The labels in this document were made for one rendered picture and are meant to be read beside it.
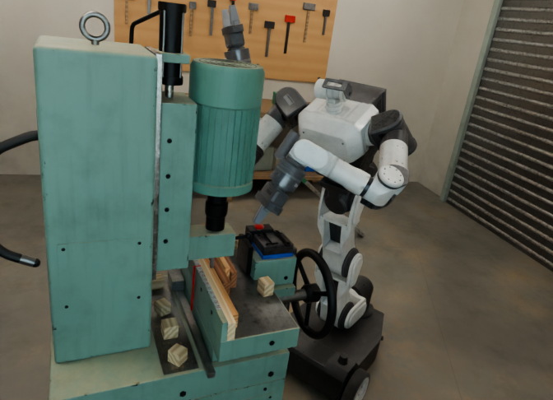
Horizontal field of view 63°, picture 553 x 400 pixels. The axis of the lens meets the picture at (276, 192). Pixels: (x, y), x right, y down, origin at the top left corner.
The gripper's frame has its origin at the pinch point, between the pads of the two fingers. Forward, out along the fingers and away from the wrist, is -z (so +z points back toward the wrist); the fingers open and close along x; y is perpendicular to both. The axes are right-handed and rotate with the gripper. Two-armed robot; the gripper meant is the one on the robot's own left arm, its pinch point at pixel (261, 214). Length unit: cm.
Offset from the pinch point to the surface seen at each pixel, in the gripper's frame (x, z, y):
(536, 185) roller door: 115, 109, -282
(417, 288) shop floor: 83, -10, -194
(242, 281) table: -10.6, -17.9, -1.0
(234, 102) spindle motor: -17.7, 23.2, 33.8
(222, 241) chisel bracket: -12.4, -9.0, 13.1
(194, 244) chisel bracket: -12.4, -12.9, 19.5
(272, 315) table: -27.3, -16.7, -3.2
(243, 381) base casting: -30.8, -35.0, -4.8
